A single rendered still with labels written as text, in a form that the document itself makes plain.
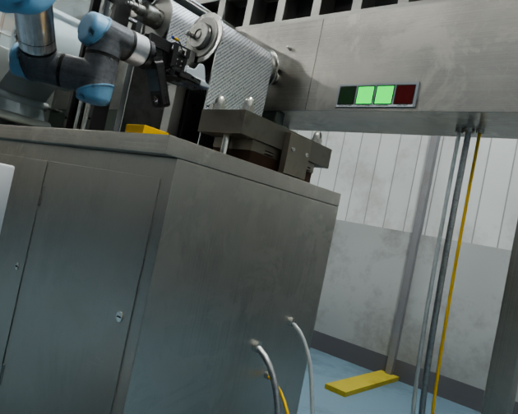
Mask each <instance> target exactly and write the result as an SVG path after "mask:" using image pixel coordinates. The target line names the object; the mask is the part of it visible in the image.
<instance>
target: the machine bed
mask: <svg viewBox="0 0 518 414"><path fill-rule="evenodd" d="M0 139H1V140H15V141H24V142H31V143H39V144H46V145H61V146H69V147H77V148H85V149H93V150H107V151H115V152H123V153H131V154H145V155H154V156H161V157H169V158H177V159H182V160H185V161H188V162H191V163H195V164H199V165H201V166H204V167H208V168H212V169H214V170H218V171H221V172H223V173H228V174H231V175H234V176H237V177H241V178H245V179H248V180H250V181H253V182H258V183H261V184H264V185H267V186H271V187H274V188H277V189H280V190H283V191H287V192H290V193H294V194H296V195H299V196H304V197H307V198H310V199H313V200H317V201H320V202H323V203H326V204H329V205H334V206H336V207H339V203H340V196H341V194H340V193H337V192H334V191H330V190H328V189H326V188H323V187H320V186H316V185H313V184H311V183H309V182H305V181H302V180H299V179H297V178H294V177H290V176H288V175H285V174H283V173H280V172H276V171H273V170H270V169H268V168H264V167H262V166H259V165H256V164H254V163H249V162H248V161H245V160H242V159H238V158H235V157H233V156H230V155H227V154H224V153H221V152H219V151H216V150H213V149H209V148H206V147H205V146H202V145H198V144H195V143H192V142H190V141H187V140H184V139H181V138H178V137H176V136H171V135H163V134H150V133H136V132H121V131H95V130H81V129H67V128H52V127H39V126H12V125H0Z"/></svg>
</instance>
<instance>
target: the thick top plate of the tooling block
mask: <svg viewBox="0 0 518 414"><path fill-rule="evenodd" d="M198 131H199V132H201V133H204V134H206V135H208V136H212V137H223V135H227V136H232V137H231V138H239V139H253V140H256V141H259V142H261V143H263V144H265V145H269V146H271V147H273V148H276V149H278V150H281V151H282V149H283V145H284V138H285V133H286V132H293V133H294V134H296V135H298V136H301V135H299V134H298V133H296V132H294V131H291V130H289V129H287V128H285V127H283V126H281V125H278V124H276V123H274V122H272V121H270V120H268V119H265V118H264V117H261V116H259V115H257V114H255V113H252V112H250V111H248V110H247V109H202V111H201V119H200V122H199V127H198ZM301 137H303V138H305V139H307V140H310V139H308V138H307V137H304V136H301ZM310 141H312V147H311V151H310V155H309V160H308V162H310V163H314V164H315V165H314V168H329V163H330V159H331V151H332V149H329V148H327V147H325V146H324V145H321V144H318V143H317V142H315V141H313V140H310Z"/></svg>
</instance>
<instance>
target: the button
mask: <svg viewBox="0 0 518 414"><path fill-rule="evenodd" d="M125 132H135V133H150V134H163V135H168V134H169V133H168V132H165V131H161V130H158V129H155V128H154V127H151V126H147V125H137V124H127V125H126V129H125Z"/></svg>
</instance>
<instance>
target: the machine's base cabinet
mask: <svg viewBox="0 0 518 414"><path fill-rule="evenodd" d="M0 163H4V164H8V165H12V166H14V167H15V170H14V173H13V178H12V184H11V188H10V192H9V196H8V200H7V207H6V210H5V214H4V218H3V222H2V229H1V232H0V414H275V405H274V398H273V390H272V386H271V381H270V380H269V379H265V378H264V373H265V371H266V370H267V368H266V364H265V362H264V361H263V359H262V358H261V356H260V355H259V353H256V352H254V351H253V350H252V344H253V342H254V341H255V340H258V341H260V342H262V345H263V346H262V348H263V349H264V350H265V352H266V353H267V355H268V356H269V358H270V359H271V362H272V364H273V366H274V369H275V373H276V377H277V381H278V385H279V387H280V389H281V391H282V393H283V395H284V398H285V401H286V403H287V406H288V409H289V414H297V411H298V404H299V399H300V395H301V391H302V387H303V379H304V375H305V370H306V367H307V363H308V361H307V356H306V352H305V349H304V346H303V341H302V339H301V338H300V336H299V334H298V332H297V330H296V329H295V328H294V327H292V326H289V325H288V319H289V318H290V317H292V318H295V319H296V325H297V326H298V327H299V328H300V329H301V330H302V332H303V335H304V337H305V338H306V341H307V344H308V348H309V351H310V347H311V342H312V335H313V330H314V326H315V322H316V317H317V310H318V306H319V301H320V297H321V290H322V285H323V281H324V277H325V272H326V265H327V261H328V256H329V252H330V248H331V241H332V237H333V232H334V228H335V221H336V216H337V212H338V207H336V206H334V205H329V204H326V203H323V202H321V201H317V200H313V199H310V198H307V197H304V196H301V195H296V194H294V193H290V192H287V191H283V190H280V189H277V188H274V187H271V186H267V185H264V184H261V183H258V182H253V181H250V180H248V179H245V178H241V177H237V176H234V175H231V174H228V173H226V172H221V171H218V170H214V169H212V168H208V167H204V166H201V165H199V164H195V163H191V162H188V161H185V160H182V159H177V158H169V157H161V156H154V155H145V154H131V153H123V152H115V151H107V150H100V149H85V148H77V147H69V146H61V145H46V144H39V143H31V142H24V141H15V140H1V139H0Z"/></svg>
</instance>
